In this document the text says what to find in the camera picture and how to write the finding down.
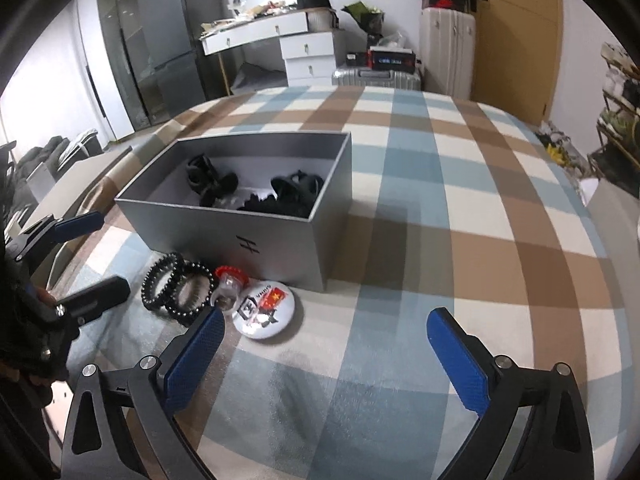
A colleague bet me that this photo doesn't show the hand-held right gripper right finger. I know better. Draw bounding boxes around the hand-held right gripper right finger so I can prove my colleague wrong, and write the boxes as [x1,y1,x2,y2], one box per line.
[426,307,596,480]

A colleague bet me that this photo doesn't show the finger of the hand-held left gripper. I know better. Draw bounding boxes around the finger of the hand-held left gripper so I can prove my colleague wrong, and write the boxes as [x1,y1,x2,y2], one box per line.
[50,276,132,328]
[7,211,105,264]

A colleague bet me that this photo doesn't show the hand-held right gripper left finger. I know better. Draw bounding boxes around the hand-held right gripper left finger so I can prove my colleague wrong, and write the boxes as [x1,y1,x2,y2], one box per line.
[59,306,226,480]

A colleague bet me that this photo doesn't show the black bead bracelet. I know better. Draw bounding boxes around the black bead bracelet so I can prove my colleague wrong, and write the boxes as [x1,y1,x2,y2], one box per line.
[141,252,186,312]
[167,260,217,325]

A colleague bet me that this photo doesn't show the round white pin badge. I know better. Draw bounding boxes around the round white pin badge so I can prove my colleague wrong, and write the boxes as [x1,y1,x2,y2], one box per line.
[232,280,297,342]

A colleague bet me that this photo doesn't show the black rounded claw hair clip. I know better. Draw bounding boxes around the black rounded claw hair clip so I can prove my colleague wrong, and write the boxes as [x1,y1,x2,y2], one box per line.
[186,153,240,207]

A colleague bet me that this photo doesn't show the grey cardboard box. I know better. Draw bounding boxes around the grey cardboard box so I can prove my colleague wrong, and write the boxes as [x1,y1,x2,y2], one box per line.
[114,131,353,293]

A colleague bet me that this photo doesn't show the black long curved hair clip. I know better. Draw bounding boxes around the black long curved hair clip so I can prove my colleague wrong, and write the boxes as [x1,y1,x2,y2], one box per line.
[237,191,314,219]

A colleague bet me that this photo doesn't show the black toothed claw hair clip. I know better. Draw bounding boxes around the black toothed claw hair clip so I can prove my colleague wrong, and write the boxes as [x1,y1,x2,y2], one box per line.
[270,170,326,202]

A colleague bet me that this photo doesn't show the person's left forearm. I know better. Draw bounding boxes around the person's left forearm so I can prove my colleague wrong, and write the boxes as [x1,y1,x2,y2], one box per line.
[0,385,58,480]

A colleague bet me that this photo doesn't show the person's left hand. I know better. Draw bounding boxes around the person's left hand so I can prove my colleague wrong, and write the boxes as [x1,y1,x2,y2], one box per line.
[15,371,55,390]

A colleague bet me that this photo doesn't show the beige side table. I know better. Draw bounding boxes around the beige side table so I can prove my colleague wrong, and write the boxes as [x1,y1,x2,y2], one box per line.
[15,145,134,242]

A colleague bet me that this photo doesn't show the white paper bag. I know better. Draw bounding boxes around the white paper bag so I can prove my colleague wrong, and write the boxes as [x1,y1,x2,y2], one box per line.
[27,160,57,202]

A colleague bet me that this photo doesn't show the grey sofa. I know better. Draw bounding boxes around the grey sofa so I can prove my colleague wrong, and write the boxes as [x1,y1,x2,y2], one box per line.
[10,129,102,187]

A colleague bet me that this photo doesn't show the plaid blanket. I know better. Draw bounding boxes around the plaid blanket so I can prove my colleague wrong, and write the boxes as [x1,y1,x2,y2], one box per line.
[30,85,640,480]

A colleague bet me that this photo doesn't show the glass door cabinet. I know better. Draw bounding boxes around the glass door cabinet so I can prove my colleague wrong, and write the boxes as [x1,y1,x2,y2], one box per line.
[95,0,152,132]

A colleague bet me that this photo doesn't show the dark grey refrigerator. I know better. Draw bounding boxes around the dark grey refrigerator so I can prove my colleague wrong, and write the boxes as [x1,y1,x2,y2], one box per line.
[137,0,209,107]

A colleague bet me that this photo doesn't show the yellow and black shoes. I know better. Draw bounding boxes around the yellow and black shoes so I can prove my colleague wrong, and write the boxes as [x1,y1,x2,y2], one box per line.
[537,122,589,171]

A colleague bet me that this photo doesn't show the desk clutter pile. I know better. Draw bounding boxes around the desk clutter pile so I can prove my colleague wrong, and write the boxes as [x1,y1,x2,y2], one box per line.
[200,0,302,42]

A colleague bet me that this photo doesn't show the white desk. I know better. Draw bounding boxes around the white desk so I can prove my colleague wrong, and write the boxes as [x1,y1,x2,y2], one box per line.
[200,9,346,97]

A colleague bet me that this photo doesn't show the white drawer unit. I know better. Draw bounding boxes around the white drawer unit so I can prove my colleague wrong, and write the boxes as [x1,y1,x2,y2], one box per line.
[279,30,346,87]

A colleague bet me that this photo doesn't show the shoe rack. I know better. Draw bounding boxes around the shoe rack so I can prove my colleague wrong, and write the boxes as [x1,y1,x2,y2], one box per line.
[586,41,640,187]

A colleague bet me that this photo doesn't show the silver suitcase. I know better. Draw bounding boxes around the silver suitcase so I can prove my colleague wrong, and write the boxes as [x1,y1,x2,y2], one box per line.
[331,66,424,92]

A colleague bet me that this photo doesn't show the white ribbed suitcase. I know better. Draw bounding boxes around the white ribbed suitcase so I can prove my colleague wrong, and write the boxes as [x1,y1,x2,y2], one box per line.
[419,6,479,100]

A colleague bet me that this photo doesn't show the white cylindrical container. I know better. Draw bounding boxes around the white cylindrical container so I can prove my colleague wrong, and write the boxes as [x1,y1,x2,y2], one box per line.
[305,8,337,34]

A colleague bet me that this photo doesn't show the clear plastic bag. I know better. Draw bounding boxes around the clear plastic bag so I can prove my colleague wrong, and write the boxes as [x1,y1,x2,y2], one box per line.
[377,31,409,51]

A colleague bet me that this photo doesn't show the wooden door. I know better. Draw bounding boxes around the wooden door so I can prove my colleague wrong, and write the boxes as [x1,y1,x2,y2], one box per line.
[465,0,566,127]

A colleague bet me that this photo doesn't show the dark wrapped flower bouquet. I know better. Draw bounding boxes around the dark wrapped flower bouquet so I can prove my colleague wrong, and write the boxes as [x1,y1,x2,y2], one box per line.
[341,1,387,37]

